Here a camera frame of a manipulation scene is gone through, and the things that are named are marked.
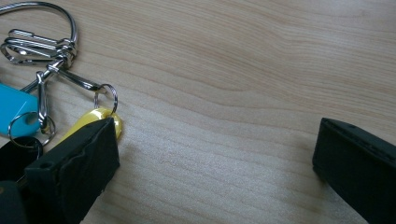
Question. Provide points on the blue key tag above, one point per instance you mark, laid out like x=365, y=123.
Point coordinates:
x=14, y=105

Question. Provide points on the yellow key tag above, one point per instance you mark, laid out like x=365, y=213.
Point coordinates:
x=93, y=115

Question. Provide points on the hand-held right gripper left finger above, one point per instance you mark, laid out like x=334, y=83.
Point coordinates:
x=77, y=174

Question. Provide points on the black key tag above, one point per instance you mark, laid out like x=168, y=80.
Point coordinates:
x=15, y=158

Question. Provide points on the metal snap clip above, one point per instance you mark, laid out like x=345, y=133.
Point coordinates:
x=41, y=99
x=21, y=49
x=77, y=81
x=46, y=74
x=34, y=34

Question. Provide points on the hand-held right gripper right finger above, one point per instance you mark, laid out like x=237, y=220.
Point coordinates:
x=358, y=168

